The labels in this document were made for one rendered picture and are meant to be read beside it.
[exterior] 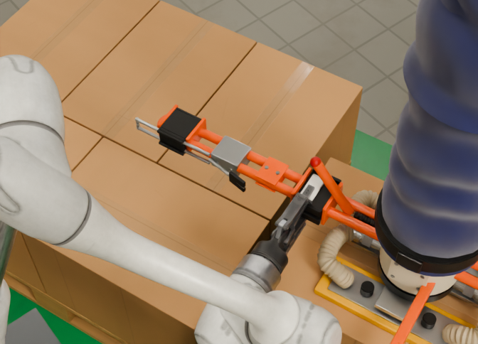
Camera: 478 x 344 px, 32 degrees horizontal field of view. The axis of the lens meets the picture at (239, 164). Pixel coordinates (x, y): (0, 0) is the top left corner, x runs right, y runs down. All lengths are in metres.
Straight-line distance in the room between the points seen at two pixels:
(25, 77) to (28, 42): 1.58
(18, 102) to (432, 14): 0.62
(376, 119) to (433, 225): 1.88
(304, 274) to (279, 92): 0.98
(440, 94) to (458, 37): 0.12
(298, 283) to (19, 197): 0.79
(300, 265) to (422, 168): 0.55
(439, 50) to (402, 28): 2.53
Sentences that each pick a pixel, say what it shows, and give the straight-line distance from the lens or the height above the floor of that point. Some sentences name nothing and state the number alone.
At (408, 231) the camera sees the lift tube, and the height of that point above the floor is 1.27.
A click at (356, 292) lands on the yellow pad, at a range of 1.78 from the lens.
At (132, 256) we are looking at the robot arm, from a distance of 1.36.
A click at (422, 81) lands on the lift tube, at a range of 1.25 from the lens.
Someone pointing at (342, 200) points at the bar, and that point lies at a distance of 1.72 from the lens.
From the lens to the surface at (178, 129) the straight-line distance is 1.85.
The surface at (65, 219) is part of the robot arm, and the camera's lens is 1.24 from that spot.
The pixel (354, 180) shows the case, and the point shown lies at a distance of 1.96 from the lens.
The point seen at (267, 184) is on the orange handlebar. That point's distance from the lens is 1.78.
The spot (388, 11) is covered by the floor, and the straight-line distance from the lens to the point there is 3.77.
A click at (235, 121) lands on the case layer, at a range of 2.58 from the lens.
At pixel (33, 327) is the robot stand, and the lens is 2.04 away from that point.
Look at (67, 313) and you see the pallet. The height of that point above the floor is 0.08.
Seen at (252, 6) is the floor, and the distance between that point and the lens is 3.74.
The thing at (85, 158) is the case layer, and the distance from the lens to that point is 2.54.
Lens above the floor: 2.54
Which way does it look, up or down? 54 degrees down
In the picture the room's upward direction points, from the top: 1 degrees counter-clockwise
